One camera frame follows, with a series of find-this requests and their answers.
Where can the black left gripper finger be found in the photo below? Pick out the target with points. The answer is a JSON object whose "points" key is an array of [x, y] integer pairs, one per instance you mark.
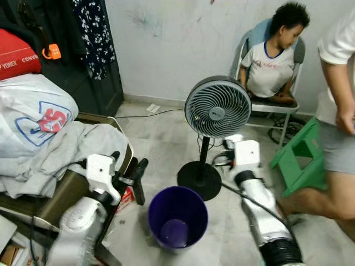
{"points": [[115, 156], [140, 174]]}

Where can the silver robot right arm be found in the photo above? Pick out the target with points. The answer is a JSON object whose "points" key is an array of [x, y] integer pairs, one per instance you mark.
{"points": [[260, 210]]}

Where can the red white packet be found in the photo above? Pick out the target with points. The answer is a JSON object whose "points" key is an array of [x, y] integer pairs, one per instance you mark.
{"points": [[126, 198]]}

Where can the purple plastic bin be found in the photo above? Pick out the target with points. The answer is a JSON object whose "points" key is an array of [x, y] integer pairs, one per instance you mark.
{"points": [[166, 213]]}

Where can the grey crumpled cloth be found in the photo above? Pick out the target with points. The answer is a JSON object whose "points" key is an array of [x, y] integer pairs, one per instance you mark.
{"points": [[66, 144]]}

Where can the grey black standing fan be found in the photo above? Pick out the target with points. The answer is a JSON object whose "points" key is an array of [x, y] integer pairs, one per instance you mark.
{"points": [[217, 108]]}

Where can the small white floor object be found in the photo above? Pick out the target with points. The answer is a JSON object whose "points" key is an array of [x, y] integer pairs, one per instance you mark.
{"points": [[152, 108]]}

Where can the dark brown table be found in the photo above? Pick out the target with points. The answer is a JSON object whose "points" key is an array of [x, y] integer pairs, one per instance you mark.
{"points": [[61, 195]]}

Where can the grey metal chair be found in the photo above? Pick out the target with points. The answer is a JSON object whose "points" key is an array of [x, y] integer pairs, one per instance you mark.
{"points": [[272, 107]]}

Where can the black door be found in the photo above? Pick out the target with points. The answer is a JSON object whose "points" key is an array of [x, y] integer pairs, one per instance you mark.
{"points": [[66, 83]]}

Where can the white bag with red logo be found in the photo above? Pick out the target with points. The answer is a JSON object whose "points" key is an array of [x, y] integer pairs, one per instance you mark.
{"points": [[28, 100]]}

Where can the child in white shirt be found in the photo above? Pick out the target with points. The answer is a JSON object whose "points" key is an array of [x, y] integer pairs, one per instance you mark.
{"points": [[272, 66]]}

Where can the orange door hook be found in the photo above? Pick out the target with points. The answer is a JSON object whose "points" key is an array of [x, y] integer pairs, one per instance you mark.
{"points": [[54, 52]]}

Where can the dark floral hanging garment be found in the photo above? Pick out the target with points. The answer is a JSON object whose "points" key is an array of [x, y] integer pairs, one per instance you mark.
{"points": [[94, 33]]}

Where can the light blue cloth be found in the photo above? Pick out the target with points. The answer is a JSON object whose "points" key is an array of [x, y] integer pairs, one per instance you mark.
{"points": [[258, 33]]}

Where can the brown cardboard box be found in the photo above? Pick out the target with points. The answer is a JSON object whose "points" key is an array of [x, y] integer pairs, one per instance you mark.
{"points": [[8, 255]]}

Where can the red sports bag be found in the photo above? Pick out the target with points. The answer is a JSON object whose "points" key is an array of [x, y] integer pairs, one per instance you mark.
{"points": [[16, 55]]}

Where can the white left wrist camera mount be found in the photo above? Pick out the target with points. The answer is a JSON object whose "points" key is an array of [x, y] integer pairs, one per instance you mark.
{"points": [[100, 169]]}

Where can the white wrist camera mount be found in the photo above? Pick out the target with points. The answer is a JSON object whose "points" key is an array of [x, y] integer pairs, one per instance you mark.
{"points": [[248, 155], [100, 169]]}

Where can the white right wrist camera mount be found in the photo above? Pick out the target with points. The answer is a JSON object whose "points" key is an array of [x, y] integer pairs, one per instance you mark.
{"points": [[248, 155]]}

